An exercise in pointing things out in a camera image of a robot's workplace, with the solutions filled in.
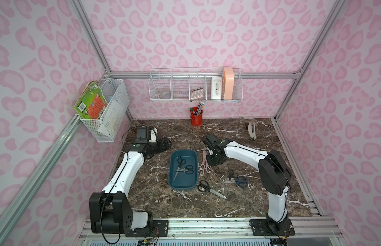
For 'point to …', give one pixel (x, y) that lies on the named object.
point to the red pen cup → (196, 120)
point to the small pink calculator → (197, 93)
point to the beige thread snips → (251, 129)
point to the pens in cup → (197, 110)
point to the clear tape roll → (164, 95)
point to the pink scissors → (204, 165)
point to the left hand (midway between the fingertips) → (165, 142)
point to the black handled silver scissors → (204, 187)
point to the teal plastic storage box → (183, 173)
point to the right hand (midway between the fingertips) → (210, 162)
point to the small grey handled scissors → (187, 169)
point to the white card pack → (216, 88)
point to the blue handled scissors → (241, 181)
